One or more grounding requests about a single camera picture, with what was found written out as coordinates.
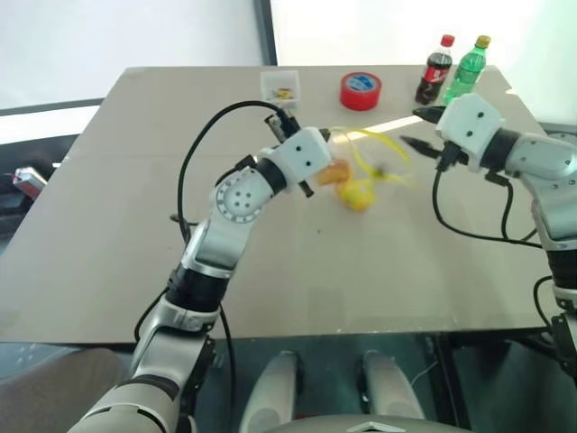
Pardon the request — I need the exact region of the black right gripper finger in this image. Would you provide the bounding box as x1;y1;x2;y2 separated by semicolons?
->
399;135;442;159
412;106;447;124

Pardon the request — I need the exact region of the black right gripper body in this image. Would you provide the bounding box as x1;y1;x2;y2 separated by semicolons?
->
439;140;470;171

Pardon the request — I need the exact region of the yellow mesh bag with fruit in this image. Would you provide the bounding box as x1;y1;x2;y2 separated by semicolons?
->
325;125;417;214

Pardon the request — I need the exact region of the small golden bread roll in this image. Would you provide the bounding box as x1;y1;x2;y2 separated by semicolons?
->
316;161;353;187

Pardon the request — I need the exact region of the cola bottle red cap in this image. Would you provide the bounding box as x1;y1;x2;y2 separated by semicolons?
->
414;34;455;106

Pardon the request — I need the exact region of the red tape roll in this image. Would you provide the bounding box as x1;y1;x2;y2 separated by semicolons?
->
339;71;383;111

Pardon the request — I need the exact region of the green bottle yellow cap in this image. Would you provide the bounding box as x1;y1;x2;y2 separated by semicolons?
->
444;34;491;107

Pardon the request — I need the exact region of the clear plastic box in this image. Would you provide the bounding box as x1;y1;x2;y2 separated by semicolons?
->
260;70;302;109

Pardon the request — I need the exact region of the black window pillar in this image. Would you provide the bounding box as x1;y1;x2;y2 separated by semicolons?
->
252;0;279;68

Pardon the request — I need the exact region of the grey rounded robot leg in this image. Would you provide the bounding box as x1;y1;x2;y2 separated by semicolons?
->
362;350;426;420
238;350;301;433

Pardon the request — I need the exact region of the grey robot torso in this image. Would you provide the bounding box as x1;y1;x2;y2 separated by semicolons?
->
274;417;465;433

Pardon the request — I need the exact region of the dark side bench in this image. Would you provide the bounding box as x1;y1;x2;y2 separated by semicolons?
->
0;97;103;235

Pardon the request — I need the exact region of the small red white device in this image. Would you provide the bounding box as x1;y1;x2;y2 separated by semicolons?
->
13;166;49;196

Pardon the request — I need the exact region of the khaki trouser leg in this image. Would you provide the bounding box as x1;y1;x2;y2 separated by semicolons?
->
0;345;130;407

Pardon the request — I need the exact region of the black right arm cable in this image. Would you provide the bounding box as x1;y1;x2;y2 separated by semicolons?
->
431;151;564;337

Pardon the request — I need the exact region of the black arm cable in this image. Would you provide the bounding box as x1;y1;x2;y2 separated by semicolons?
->
431;151;564;337
134;99;301;433

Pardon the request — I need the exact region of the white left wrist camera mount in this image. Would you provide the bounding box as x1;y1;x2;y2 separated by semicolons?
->
257;126;333;184

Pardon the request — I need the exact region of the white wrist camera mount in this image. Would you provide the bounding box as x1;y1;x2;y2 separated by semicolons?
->
435;93;506;173
257;126;333;184

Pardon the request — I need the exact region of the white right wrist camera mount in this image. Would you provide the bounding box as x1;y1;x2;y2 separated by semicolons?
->
435;93;506;173

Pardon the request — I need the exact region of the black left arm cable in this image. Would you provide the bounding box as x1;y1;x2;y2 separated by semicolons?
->
134;99;301;433

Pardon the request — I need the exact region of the thin white floor cable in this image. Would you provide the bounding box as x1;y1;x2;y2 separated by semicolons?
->
411;362;439;390

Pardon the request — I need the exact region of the black metal table frame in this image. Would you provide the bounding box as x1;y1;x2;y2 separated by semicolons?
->
421;332;577;433

